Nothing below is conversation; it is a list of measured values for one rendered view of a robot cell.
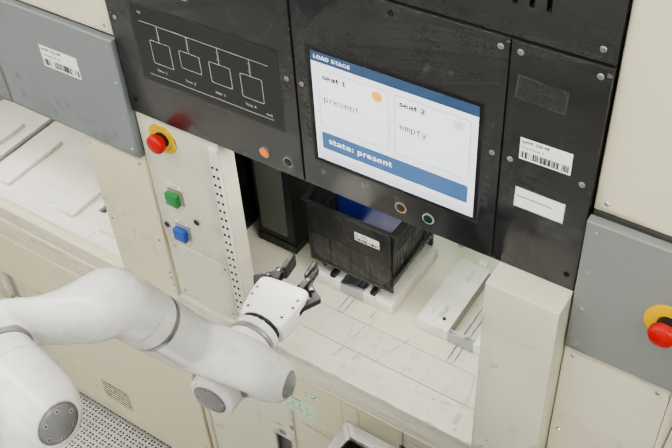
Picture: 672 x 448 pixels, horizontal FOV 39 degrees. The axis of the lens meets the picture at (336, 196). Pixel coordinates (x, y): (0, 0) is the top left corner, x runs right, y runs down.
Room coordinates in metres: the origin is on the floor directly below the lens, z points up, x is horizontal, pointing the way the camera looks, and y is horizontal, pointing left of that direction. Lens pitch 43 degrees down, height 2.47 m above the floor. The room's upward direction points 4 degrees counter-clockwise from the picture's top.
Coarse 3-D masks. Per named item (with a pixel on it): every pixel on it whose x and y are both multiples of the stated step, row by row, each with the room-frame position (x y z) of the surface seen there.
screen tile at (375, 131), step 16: (320, 80) 1.16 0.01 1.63; (336, 80) 1.14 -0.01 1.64; (352, 80) 1.13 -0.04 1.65; (320, 96) 1.16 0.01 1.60; (336, 96) 1.14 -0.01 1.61; (352, 96) 1.13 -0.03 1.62; (368, 96) 1.11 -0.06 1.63; (384, 96) 1.09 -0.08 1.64; (336, 112) 1.14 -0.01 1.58; (368, 112) 1.11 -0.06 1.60; (384, 112) 1.09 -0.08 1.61; (336, 128) 1.15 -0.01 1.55; (352, 128) 1.13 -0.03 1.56; (368, 128) 1.11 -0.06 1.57; (384, 128) 1.09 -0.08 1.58; (384, 144) 1.09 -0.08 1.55
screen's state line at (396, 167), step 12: (324, 132) 1.16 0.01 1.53; (324, 144) 1.16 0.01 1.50; (336, 144) 1.15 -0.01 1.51; (348, 144) 1.13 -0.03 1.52; (348, 156) 1.13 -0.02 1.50; (360, 156) 1.12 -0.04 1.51; (372, 156) 1.11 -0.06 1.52; (384, 156) 1.09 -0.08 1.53; (384, 168) 1.10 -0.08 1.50; (396, 168) 1.08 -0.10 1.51; (408, 168) 1.07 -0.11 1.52; (420, 168) 1.06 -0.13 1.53; (420, 180) 1.06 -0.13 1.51; (432, 180) 1.05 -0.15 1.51; (444, 180) 1.03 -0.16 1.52; (444, 192) 1.03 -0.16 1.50; (456, 192) 1.02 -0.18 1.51
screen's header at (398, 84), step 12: (324, 60) 1.15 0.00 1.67; (336, 60) 1.14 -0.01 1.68; (360, 72) 1.12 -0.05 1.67; (372, 72) 1.11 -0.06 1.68; (384, 84) 1.09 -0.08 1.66; (396, 84) 1.08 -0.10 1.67; (408, 84) 1.07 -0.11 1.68; (420, 96) 1.06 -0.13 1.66; (432, 96) 1.05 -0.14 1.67; (444, 96) 1.04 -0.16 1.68; (456, 108) 1.03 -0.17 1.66; (468, 108) 1.01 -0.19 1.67
